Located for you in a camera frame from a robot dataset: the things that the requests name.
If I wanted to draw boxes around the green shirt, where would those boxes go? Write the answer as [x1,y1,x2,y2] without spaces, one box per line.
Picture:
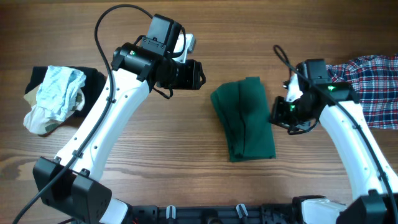
[211,77,276,162]

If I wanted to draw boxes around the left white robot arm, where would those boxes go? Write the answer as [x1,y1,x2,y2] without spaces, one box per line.
[33,35,205,223]

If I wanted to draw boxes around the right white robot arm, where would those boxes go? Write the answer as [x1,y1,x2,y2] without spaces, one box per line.
[270,81,397,223]

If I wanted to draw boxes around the black folded garment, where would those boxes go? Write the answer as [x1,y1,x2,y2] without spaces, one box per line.
[24,67,106,118]

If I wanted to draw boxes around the red blue plaid shirt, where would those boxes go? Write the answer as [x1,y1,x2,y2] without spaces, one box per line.
[326,54,397,129]

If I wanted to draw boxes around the white blue checked cloth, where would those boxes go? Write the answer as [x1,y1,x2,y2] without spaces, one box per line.
[36,65,86,121]

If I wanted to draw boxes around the beige cloth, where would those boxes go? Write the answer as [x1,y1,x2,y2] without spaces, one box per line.
[23,86,85,135]

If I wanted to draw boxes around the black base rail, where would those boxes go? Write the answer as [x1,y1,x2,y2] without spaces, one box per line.
[123,203,299,224]

